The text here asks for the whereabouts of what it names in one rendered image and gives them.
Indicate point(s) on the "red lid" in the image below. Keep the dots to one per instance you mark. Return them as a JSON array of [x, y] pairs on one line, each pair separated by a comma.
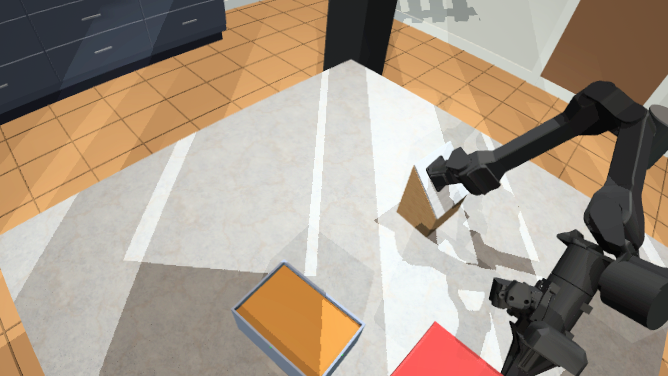
[[439, 353]]

